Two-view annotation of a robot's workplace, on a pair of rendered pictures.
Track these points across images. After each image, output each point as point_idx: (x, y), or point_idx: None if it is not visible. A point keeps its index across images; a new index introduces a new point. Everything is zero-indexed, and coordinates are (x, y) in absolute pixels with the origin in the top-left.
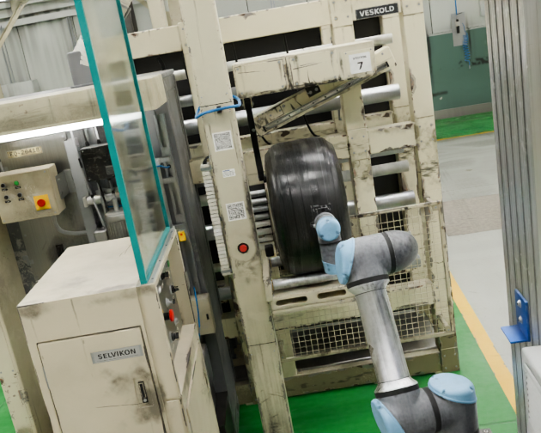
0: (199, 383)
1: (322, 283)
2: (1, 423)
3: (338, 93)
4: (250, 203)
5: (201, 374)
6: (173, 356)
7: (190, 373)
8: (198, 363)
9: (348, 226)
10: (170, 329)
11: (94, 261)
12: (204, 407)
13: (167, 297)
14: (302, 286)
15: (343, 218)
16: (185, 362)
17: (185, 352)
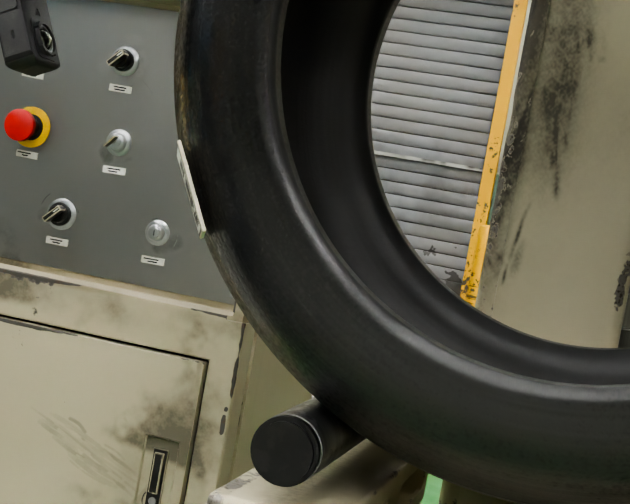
0: (49, 393)
1: (341, 472)
2: None
3: None
4: (531, 20)
5: (103, 409)
6: (29, 250)
7: None
8: (105, 371)
9: (194, 66)
10: (77, 201)
11: None
12: (34, 469)
13: (143, 143)
14: (375, 456)
15: (186, 5)
16: (5, 268)
17: (57, 278)
